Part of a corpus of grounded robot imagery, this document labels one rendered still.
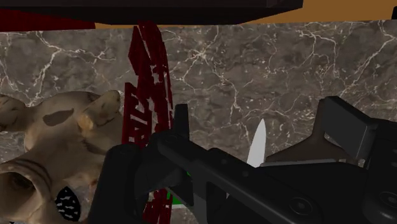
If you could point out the tan animal figure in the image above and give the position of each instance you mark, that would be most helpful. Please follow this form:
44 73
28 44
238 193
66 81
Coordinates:
59 139

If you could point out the small green object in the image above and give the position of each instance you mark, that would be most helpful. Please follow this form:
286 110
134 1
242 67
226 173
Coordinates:
176 200

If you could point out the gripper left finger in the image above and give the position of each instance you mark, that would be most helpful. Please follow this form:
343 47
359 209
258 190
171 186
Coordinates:
198 161

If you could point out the white knife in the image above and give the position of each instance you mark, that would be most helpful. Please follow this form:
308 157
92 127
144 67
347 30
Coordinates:
259 145

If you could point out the dark red patterned tall object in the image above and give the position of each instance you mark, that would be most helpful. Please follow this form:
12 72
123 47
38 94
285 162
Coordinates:
149 80

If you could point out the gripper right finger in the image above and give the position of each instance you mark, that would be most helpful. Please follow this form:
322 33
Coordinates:
350 130

